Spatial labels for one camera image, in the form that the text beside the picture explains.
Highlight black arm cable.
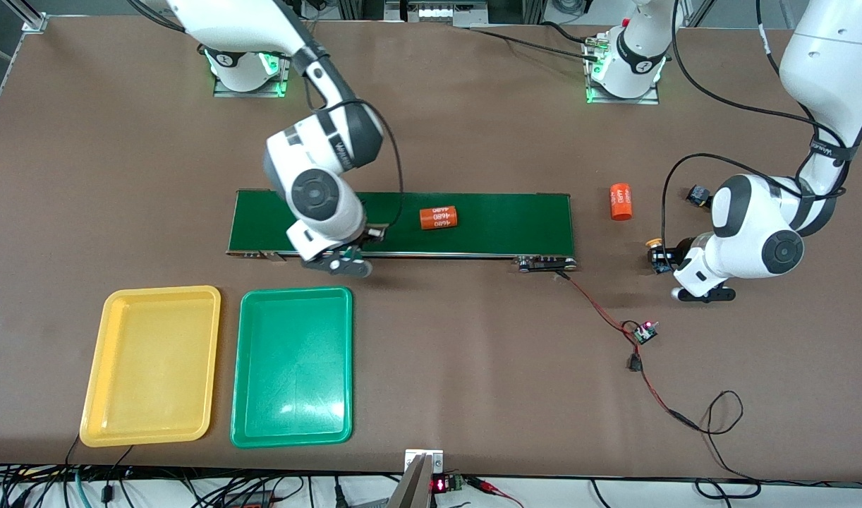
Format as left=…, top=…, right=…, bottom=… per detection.
left=301, top=42, right=405, bottom=234
left=660, top=0, right=855, bottom=244

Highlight silver machine frame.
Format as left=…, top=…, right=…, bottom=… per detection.
left=336, top=0, right=545, bottom=28

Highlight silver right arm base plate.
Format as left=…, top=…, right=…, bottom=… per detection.
left=214, top=53, right=292, bottom=97

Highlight red clip lead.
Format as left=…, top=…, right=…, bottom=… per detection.
left=466, top=477, right=525, bottom=508

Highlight red and black wire pair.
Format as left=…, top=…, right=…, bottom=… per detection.
left=556, top=270, right=700, bottom=430

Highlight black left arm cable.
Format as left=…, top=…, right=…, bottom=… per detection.
left=660, top=0, right=855, bottom=244

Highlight thin black looped cable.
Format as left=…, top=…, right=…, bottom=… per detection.
left=692, top=390, right=763, bottom=498

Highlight grey camera mount pole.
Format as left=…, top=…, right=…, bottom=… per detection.
left=387, top=454, right=436, bottom=508

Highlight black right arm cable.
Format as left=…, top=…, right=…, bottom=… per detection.
left=301, top=42, right=405, bottom=234

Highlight yellow plastic tray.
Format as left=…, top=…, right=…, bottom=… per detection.
left=79, top=285, right=222, bottom=449

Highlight orange 4680 battery cylinder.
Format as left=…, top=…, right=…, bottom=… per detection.
left=609, top=184, right=634, bottom=222
left=419, top=206, right=460, bottom=231

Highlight green plastic tray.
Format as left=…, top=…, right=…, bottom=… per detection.
left=230, top=286, right=354, bottom=449

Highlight black cable on table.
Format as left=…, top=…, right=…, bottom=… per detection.
left=466, top=25, right=608, bottom=63
left=540, top=20, right=595, bottom=44

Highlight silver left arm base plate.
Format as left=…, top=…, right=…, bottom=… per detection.
left=585, top=34, right=662, bottom=106

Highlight silver mounting bracket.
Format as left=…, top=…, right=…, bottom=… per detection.
left=405, top=449, right=444, bottom=473

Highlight green conveyor belt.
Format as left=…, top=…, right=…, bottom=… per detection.
left=226, top=188, right=578, bottom=274

